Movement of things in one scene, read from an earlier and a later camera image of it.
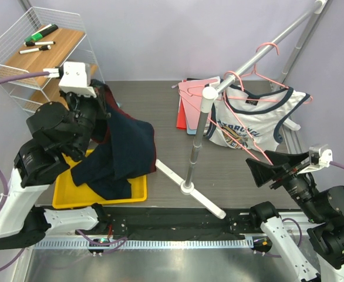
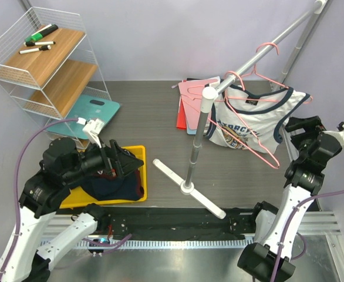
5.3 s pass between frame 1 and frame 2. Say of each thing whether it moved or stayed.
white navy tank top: stayed
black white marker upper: stayed
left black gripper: moved
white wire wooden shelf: stayed
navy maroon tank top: moved
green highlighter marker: stayed
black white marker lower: stayed
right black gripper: moved
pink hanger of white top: stayed
